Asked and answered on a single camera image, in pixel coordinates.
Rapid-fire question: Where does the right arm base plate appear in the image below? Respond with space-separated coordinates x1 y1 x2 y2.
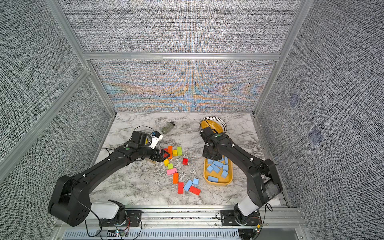
218 210 262 227

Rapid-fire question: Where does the orange long block upper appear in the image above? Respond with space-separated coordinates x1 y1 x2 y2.
168 146 173 160

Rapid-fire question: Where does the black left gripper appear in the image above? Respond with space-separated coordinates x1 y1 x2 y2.
138 144 171 162

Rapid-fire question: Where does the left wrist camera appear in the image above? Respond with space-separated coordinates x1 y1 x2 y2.
127 131 163 149

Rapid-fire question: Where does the orange block lower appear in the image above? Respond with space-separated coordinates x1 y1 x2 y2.
173 173 179 184

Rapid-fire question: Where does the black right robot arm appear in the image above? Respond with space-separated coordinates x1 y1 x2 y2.
200 127 283 225

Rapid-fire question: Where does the red block bottom right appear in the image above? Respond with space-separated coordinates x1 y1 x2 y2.
189 186 201 196

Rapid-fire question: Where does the pink long block lower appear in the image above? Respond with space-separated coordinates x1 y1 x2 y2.
167 168 178 176

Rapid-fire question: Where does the red block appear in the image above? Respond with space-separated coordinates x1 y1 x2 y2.
178 182 184 195
189 186 201 196

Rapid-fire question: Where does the patterned bowl of yellow grains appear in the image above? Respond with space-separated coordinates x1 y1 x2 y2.
199 116 228 134

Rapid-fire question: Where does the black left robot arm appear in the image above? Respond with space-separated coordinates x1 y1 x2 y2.
48 146 171 227

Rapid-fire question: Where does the green long block upper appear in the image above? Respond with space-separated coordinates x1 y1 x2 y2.
177 147 183 156

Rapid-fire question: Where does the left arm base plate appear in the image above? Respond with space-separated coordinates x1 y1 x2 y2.
99 210 143 227

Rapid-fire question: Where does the glass spice jar black lid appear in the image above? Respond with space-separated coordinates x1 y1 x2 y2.
161 122 175 135

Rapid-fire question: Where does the yellow small block lower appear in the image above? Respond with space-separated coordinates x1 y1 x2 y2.
164 159 170 167

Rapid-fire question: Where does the yellow plastic tray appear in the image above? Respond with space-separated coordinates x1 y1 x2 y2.
203 156 233 186

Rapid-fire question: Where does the red block bottom left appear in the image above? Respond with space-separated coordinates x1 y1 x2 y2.
178 182 184 195

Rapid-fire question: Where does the blue long block bottom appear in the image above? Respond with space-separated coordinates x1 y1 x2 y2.
184 180 193 191

